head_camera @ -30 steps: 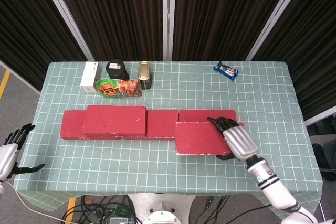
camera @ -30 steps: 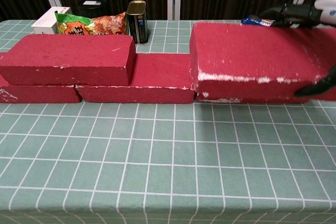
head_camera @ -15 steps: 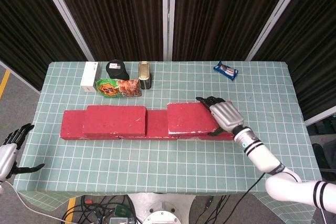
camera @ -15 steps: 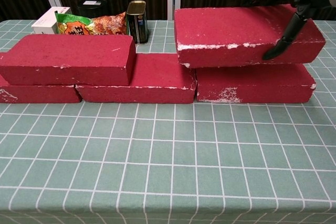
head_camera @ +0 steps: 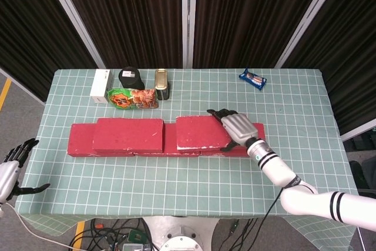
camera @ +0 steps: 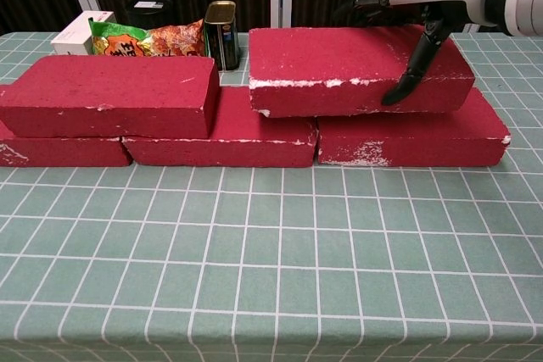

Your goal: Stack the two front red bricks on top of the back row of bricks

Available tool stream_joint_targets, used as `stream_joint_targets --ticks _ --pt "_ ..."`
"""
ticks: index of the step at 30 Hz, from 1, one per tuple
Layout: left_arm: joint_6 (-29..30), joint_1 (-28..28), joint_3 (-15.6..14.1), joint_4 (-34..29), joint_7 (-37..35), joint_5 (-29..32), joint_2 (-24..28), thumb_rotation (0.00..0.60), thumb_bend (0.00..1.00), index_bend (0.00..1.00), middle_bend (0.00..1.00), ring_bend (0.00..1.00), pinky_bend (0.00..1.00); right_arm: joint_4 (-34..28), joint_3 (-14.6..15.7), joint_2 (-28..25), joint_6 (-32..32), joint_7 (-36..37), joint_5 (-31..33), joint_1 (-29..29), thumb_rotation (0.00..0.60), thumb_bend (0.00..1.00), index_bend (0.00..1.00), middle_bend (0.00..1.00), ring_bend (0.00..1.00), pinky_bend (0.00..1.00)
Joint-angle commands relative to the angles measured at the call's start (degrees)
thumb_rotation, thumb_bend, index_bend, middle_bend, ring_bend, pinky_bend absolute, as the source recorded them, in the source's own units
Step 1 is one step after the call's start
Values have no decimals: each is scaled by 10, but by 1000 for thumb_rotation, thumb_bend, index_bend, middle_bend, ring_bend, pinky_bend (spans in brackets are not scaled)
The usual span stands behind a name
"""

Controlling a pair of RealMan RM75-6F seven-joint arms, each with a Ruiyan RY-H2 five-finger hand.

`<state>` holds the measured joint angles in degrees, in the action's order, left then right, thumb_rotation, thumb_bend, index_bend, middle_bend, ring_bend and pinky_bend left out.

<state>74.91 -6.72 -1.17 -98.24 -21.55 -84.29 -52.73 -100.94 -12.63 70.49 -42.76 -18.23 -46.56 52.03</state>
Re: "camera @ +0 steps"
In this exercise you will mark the green orange snack bag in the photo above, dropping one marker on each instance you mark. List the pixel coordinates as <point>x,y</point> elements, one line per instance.
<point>140,42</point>

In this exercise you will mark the white cardboard box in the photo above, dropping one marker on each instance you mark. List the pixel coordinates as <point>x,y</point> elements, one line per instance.
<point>74,37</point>

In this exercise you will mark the gold-lidded dark tin can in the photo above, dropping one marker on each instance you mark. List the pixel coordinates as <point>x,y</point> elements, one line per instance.
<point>220,40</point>

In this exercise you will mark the red foam brick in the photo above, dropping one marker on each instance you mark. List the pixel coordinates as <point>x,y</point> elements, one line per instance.
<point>106,90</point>
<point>237,133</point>
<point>424,137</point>
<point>63,152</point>
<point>322,61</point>

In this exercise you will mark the green checkered tablecloth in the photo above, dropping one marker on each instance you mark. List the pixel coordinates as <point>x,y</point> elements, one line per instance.
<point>169,252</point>

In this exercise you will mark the black cylindrical canister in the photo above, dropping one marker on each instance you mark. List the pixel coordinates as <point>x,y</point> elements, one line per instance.
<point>148,12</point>

